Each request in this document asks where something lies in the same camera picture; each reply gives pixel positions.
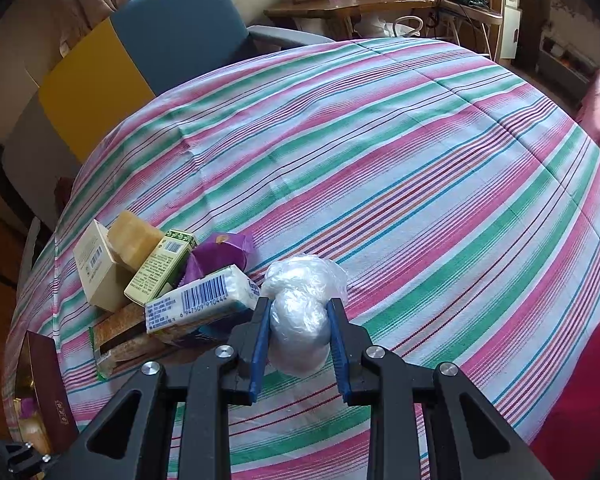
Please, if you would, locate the light wooden desk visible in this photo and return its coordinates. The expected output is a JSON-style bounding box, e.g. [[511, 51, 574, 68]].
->
[[440, 0, 506, 58]]

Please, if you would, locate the gold tin box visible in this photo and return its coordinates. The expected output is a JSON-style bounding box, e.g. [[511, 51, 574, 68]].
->
[[2, 331, 81, 461]]

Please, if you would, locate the small white cabinet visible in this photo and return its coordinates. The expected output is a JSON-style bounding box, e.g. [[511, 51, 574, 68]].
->
[[500, 0, 523, 63]]

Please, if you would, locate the green soap box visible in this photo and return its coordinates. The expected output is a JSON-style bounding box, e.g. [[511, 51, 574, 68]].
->
[[124, 229, 200, 306]]

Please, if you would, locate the wooden side table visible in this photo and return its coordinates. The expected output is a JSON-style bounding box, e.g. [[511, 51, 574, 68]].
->
[[264, 0, 438, 41]]

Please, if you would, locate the red blanket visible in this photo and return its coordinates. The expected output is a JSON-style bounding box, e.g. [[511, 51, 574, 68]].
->
[[530, 305, 600, 461]]

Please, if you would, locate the white plastic ball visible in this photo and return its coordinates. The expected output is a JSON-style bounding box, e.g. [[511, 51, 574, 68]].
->
[[262, 255, 348, 376]]

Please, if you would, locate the blue and white soap box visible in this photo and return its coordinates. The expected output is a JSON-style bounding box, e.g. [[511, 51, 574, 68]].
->
[[144, 265, 262, 336]]

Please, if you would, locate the cracker packet with green edge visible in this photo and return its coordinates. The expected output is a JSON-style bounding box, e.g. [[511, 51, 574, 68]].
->
[[89, 302, 181, 380]]

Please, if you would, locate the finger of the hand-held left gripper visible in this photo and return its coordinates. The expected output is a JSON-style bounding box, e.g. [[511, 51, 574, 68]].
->
[[5, 441, 52, 478]]

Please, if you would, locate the grey yellow blue armchair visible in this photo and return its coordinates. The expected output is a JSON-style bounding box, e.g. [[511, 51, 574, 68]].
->
[[2, 0, 336, 186]]

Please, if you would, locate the yellow soap bar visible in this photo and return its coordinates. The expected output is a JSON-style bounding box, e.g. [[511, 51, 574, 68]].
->
[[107, 210, 165, 267]]

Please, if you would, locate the dark red cloth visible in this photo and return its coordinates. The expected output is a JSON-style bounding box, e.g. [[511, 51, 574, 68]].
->
[[54, 176, 76, 216]]

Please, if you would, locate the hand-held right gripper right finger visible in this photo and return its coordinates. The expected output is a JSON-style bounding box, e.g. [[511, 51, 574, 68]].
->
[[326, 297, 551, 480]]

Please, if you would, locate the beige carton box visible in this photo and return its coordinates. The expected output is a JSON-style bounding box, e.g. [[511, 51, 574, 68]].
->
[[73, 219, 133, 313]]

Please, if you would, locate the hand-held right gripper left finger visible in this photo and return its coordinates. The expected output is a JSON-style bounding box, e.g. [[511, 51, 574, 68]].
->
[[37, 296, 273, 480]]

